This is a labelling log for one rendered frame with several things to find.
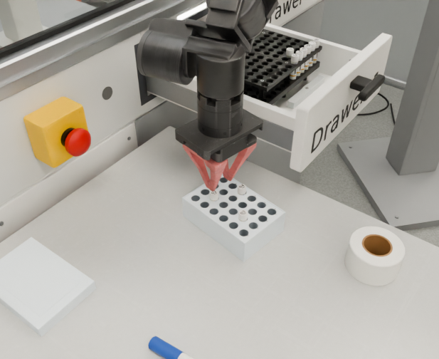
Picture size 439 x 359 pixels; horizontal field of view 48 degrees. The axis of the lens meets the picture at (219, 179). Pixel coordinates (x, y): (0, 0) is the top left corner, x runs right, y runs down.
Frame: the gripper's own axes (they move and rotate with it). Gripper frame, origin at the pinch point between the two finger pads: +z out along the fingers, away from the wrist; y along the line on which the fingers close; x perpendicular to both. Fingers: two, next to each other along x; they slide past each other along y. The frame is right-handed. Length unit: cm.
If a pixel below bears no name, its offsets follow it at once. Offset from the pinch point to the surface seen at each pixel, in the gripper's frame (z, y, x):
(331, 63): -3.6, -33.9, -7.2
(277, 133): -3.3, -10.7, 0.8
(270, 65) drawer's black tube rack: -7.3, -19.5, -9.0
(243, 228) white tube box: 3.0, 2.0, 7.0
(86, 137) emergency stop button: -5.3, 11.7, -14.3
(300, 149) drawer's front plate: -3.5, -10.0, 5.9
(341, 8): 50, -175, -99
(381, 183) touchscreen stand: 78, -107, -24
